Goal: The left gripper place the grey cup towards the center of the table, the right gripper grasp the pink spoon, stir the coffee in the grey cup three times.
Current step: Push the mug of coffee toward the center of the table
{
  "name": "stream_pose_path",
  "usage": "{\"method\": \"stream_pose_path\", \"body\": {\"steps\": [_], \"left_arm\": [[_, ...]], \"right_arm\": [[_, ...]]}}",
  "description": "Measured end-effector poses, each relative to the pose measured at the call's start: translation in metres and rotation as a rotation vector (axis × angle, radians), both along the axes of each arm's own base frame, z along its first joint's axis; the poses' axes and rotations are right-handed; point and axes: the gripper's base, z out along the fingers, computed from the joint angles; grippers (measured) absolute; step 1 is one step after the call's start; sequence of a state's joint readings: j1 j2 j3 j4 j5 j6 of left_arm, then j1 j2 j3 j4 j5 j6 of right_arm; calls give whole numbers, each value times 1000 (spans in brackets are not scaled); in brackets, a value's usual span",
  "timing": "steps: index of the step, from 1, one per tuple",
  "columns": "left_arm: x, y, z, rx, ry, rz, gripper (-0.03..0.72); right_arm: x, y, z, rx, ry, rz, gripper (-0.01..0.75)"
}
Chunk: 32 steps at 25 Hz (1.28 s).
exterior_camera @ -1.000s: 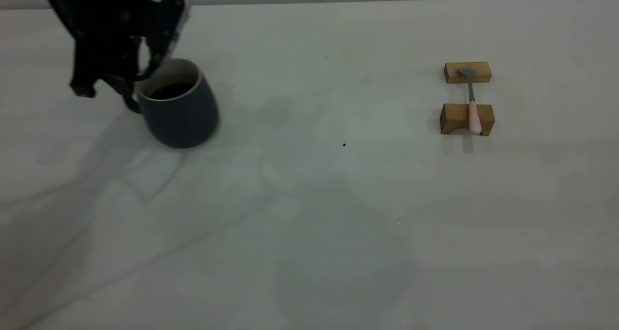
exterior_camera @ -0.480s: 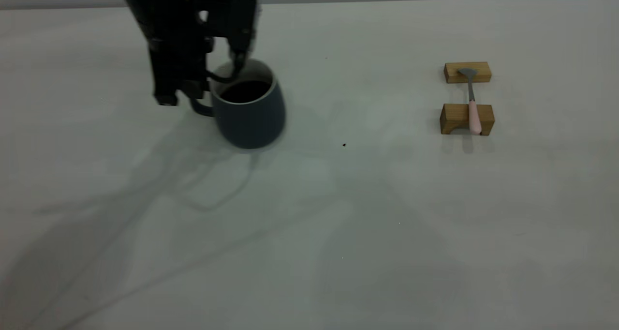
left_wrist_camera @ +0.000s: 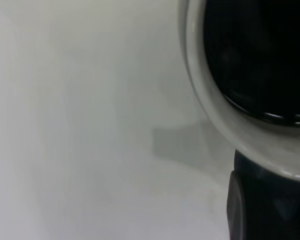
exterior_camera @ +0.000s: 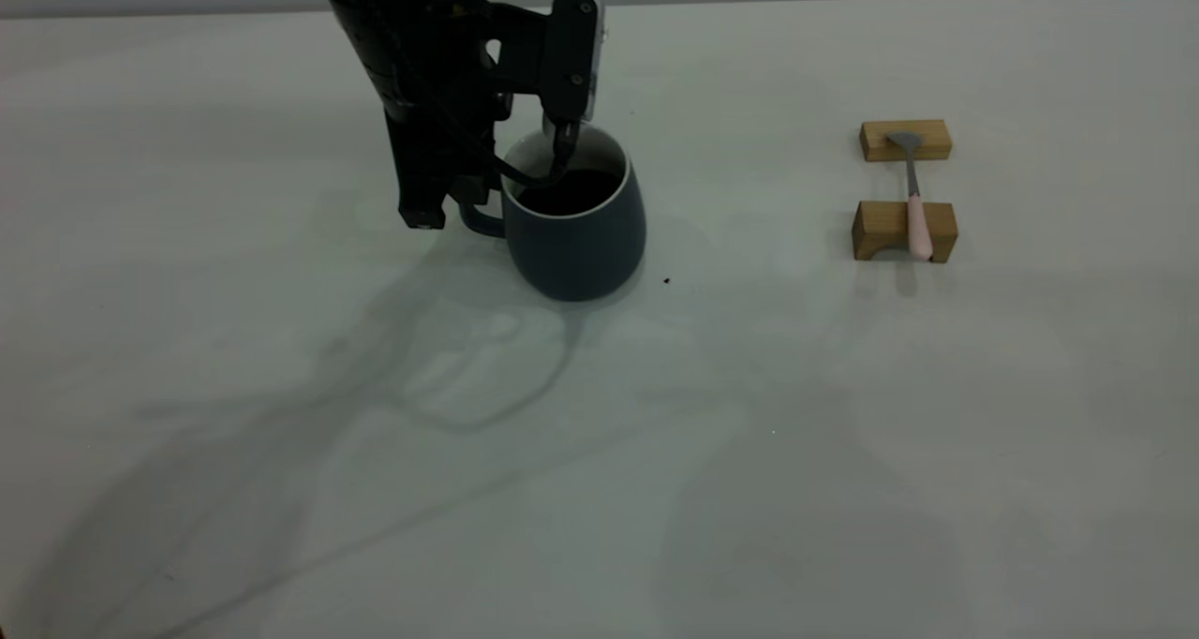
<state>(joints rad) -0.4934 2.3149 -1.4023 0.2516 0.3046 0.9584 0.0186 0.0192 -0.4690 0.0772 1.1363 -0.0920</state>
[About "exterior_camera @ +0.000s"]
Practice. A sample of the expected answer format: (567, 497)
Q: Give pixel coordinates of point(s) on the dark grey ceramic mug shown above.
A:
(581, 255)

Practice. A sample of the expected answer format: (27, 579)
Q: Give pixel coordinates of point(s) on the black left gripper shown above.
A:
(440, 105)

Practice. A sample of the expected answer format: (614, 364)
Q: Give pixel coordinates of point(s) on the flat wooden block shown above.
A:
(880, 142)

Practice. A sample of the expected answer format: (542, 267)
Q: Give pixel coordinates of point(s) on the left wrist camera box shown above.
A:
(573, 49)

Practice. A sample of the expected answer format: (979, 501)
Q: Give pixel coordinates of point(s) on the arched wooden block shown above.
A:
(876, 222)

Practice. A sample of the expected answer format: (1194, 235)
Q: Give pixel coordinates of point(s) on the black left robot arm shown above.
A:
(393, 21)

